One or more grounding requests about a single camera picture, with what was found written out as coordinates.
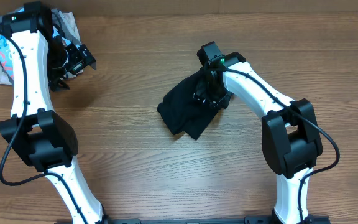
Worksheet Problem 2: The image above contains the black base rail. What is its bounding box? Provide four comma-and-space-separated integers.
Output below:
54, 215, 332, 224

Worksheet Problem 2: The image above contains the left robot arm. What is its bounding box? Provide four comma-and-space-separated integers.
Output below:
0, 1, 108, 223

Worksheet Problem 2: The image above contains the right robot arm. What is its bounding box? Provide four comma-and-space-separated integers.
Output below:
197, 42, 329, 223

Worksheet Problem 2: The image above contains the black t-shirt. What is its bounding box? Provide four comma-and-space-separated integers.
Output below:
157, 70, 232, 140

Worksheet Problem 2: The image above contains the grey folded garment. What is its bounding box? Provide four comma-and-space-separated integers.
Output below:
0, 7, 82, 45

